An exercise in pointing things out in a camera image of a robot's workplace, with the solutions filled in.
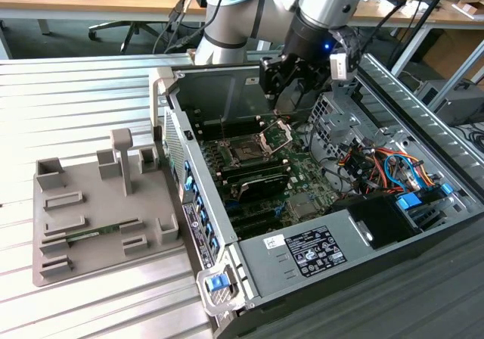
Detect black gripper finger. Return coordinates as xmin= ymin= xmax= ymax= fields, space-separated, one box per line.
xmin=259 ymin=54 xmax=300 ymax=110
xmin=297 ymin=58 xmax=333 ymax=106

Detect CPU socket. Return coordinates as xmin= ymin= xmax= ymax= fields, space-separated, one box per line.
xmin=225 ymin=137 xmax=272 ymax=168

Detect black RAM slot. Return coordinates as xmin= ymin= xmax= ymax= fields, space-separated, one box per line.
xmin=219 ymin=155 xmax=284 ymax=173
xmin=222 ymin=163 xmax=290 ymax=183

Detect black expansion slot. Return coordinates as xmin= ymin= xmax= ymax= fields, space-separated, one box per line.
xmin=234 ymin=219 xmax=284 ymax=238
xmin=228 ymin=206 xmax=281 ymax=223

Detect open grey PC case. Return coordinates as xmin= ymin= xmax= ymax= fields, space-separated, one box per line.
xmin=148 ymin=46 xmax=484 ymax=339

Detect metal disk bay cage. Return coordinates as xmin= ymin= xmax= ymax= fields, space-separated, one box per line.
xmin=306 ymin=70 xmax=383 ymax=158

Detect green motherboard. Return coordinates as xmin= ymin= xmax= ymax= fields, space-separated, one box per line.
xmin=194 ymin=114 xmax=343 ymax=241

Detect black graphics card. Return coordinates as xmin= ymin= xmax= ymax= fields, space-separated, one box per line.
xmin=231 ymin=171 xmax=291 ymax=204

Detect black slanted pole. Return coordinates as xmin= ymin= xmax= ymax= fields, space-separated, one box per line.
xmin=388 ymin=0 xmax=459 ymax=67

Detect grey chipset heatsink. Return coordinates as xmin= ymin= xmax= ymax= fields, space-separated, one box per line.
xmin=286 ymin=194 xmax=315 ymax=219

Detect brown cardboard box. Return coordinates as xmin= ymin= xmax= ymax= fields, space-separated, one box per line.
xmin=422 ymin=27 xmax=484 ymax=82

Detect grey computer box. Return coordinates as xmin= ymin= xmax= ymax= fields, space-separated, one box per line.
xmin=413 ymin=78 xmax=484 ymax=127

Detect black plastic fan shroud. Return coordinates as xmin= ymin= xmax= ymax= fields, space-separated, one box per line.
xmin=327 ymin=194 xmax=421 ymax=251

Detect hard disk in blue carrier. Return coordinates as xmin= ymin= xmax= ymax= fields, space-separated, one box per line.
xmin=395 ymin=182 xmax=455 ymax=235

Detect small open cardboard box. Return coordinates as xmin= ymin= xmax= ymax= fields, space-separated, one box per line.
xmin=453 ymin=1 xmax=480 ymax=21

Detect grey power supply with labels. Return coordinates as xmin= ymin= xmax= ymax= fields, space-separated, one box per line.
xmin=237 ymin=207 xmax=375 ymax=299

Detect black office chair base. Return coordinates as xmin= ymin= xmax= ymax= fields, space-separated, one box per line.
xmin=88 ymin=20 xmax=178 ymax=55

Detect grey plastic parts rack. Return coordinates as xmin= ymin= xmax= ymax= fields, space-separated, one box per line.
xmin=32 ymin=128 xmax=187 ymax=289

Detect green RAM stick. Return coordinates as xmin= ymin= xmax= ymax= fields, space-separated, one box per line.
xmin=64 ymin=222 xmax=128 ymax=241

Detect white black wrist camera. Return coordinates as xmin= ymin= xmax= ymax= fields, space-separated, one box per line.
xmin=327 ymin=26 xmax=362 ymax=81

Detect metal socket cover frame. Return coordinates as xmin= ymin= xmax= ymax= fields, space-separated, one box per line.
xmin=258 ymin=120 xmax=295 ymax=155

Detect orange yellow power wires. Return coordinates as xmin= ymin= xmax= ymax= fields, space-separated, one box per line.
xmin=338 ymin=146 xmax=439 ymax=196

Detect thin black cable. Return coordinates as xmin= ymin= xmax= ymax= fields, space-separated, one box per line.
xmin=150 ymin=0 xmax=234 ymax=56

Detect blue wire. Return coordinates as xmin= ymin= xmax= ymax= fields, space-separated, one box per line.
xmin=382 ymin=152 xmax=423 ymax=193

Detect black cable coil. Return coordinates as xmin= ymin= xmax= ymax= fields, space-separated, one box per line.
xmin=465 ymin=123 xmax=484 ymax=154

